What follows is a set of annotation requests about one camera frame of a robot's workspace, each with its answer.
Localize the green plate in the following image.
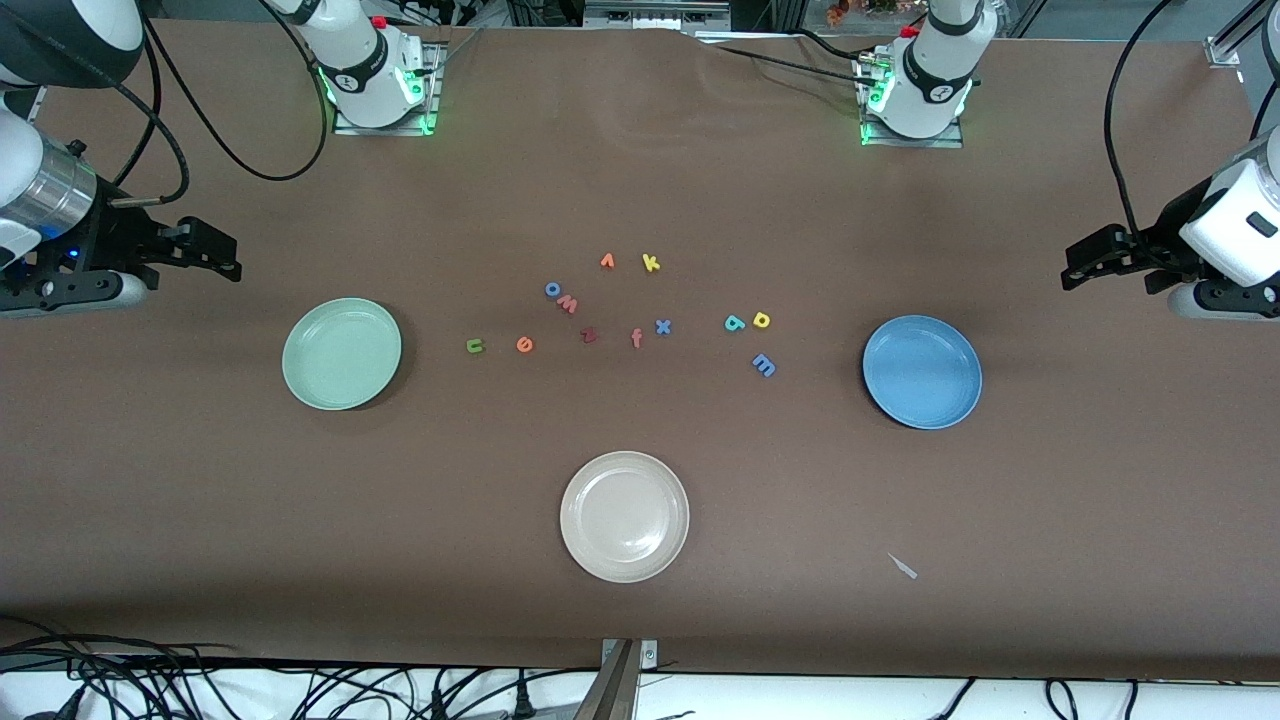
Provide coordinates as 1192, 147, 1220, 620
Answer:
282, 297, 403, 412

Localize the blue plate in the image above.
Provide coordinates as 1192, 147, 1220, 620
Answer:
862, 315, 984, 431

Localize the brown table cover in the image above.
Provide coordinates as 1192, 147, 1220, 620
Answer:
0, 18, 1280, 683

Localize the beige plate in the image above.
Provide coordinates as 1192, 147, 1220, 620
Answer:
559, 451, 691, 584

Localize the grey metal box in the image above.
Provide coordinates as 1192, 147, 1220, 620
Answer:
583, 0, 733, 31

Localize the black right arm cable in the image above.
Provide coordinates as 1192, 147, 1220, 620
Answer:
100, 15, 333, 209

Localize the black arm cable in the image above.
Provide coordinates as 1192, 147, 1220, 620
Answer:
100, 15, 333, 209
1103, 0, 1280, 273

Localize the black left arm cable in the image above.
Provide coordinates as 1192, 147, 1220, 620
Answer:
1103, 0, 1280, 273

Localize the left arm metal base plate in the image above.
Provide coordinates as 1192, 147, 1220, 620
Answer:
860, 55, 966, 149

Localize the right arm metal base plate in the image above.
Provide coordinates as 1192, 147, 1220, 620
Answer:
332, 40, 446, 137

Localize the black table cable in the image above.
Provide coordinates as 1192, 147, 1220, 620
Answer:
715, 42, 871, 81
790, 28, 886, 61

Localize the aluminium profile post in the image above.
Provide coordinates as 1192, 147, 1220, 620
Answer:
575, 640, 638, 720

